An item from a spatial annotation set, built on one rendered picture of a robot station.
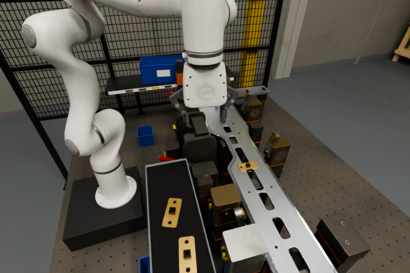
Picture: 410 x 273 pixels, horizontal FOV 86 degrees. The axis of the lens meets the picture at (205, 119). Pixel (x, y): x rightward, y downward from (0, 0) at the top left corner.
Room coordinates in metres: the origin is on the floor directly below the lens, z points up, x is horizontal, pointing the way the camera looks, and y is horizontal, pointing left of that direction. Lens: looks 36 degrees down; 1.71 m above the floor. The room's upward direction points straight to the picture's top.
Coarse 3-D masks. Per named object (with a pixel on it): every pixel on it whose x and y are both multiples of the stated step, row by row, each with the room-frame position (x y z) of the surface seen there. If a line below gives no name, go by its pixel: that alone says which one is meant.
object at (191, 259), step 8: (184, 240) 0.26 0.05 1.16; (192, 240) 0.26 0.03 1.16; (184, 248) 0.24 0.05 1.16; (192, 248) 0.24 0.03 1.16; (184, 256) 0.22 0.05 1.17; (192, 256) 0.22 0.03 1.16; (184, 264) 0.21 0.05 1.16; (192, 264) 0.21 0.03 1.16; (184, 272) 0.19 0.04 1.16; (192, 272) 0.19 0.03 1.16
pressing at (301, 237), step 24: (216, 120) 0.98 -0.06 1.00; (240, 120) 0.98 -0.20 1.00; (240, 144) 0.78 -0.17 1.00; (264, 168) 0.63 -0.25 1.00; (240, 192) 0.51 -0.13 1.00; (264, 192) 0.51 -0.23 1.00; (264, 216) 0.42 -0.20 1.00; (288, 216) 0.42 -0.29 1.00; (264, 240) 0.34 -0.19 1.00; (288, 240) 0.34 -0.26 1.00; (312, 240) 0.34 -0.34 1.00; (288, 264) 0.27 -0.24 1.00; (312, 264) 0.27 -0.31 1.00
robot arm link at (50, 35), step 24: (24, 24) 0.59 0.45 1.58; (48, 24) 0.59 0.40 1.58; (72, 24) 0.64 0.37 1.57; (48, 48) 0.57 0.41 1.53; (72, 72) 0.62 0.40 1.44; (72, 96) 0.63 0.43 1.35; (96, 96) 0.66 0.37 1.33; (72, 120) 0.61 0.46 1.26; (72, 144) 0.57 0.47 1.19; (96, 144) 0.60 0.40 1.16
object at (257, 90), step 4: (240, 88) 1.34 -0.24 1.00; (244, 88) 1.34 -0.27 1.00; (248, 88) 1.34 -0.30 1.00; (252, 88) 1.34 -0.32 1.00; (256, 88) 1.34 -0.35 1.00; (260, 88) 1.34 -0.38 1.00; (240, 92) 1.29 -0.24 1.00; (244, 92) 1.29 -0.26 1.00; (252, 92) 1.29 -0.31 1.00; (256, 92) 1.29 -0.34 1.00; (260, 92) 1.29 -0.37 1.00; (264, 92) 1.29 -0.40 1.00; (240, 96) 1.24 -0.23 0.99; (244, 96) 1.25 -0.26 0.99
